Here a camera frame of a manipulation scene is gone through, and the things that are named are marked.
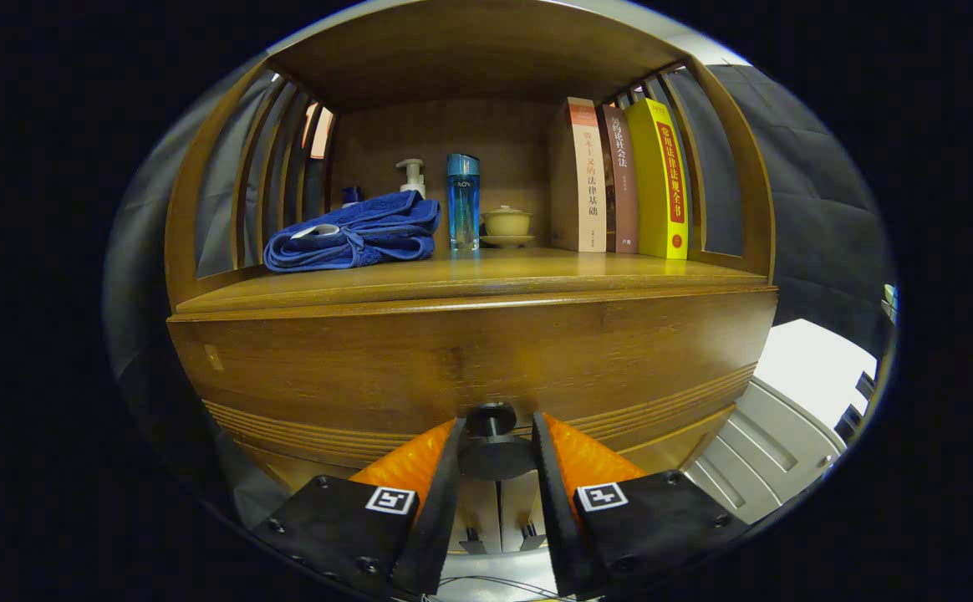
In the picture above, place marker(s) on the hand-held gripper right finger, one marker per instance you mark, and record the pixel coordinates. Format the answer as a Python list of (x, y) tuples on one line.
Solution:
[(553, 502)]

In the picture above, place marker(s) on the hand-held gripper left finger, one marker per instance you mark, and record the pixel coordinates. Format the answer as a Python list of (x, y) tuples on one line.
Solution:
[(445, 502)]

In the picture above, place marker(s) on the wooden drawer with black knob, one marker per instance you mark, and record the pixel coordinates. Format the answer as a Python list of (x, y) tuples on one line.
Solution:
[(453, 359)]

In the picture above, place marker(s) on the wooden countertop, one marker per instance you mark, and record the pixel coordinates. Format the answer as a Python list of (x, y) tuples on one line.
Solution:
[(520, 272)]

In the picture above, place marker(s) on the wooden cabinet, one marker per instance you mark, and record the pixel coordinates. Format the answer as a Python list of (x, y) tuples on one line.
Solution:
[(453, 142)]

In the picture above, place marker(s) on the blue folded towel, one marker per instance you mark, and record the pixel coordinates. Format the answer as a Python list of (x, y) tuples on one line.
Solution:
[(369, 234)]

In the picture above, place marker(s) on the tan lidded teacup with saucer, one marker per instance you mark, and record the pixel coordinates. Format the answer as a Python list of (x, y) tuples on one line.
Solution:
[(506, 222)]

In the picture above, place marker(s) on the white table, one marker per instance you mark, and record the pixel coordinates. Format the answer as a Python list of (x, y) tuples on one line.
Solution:
[(812, 368)]

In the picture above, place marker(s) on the blue glass bottle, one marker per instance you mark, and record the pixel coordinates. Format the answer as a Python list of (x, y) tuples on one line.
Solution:
[(463, 209)]

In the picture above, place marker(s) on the brown book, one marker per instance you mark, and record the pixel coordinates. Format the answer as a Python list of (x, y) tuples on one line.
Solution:
[(620, 192)]

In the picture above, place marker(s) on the beige book with orange band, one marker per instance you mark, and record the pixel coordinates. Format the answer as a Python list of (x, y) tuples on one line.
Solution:
[(587, 184)]

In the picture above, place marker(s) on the small white blue-capped bottle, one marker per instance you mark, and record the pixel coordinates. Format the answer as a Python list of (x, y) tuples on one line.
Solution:
[(352, 195)]

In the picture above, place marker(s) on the white pump bottle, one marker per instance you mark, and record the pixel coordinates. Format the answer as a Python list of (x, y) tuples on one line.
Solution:
[(413, 180)]

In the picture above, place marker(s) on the yellow book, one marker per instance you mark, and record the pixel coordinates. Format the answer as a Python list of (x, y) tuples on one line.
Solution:
[(662, 184)]

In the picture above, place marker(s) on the black backdrop cloth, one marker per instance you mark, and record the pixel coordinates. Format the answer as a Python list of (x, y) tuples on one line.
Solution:
[(821, 209)]

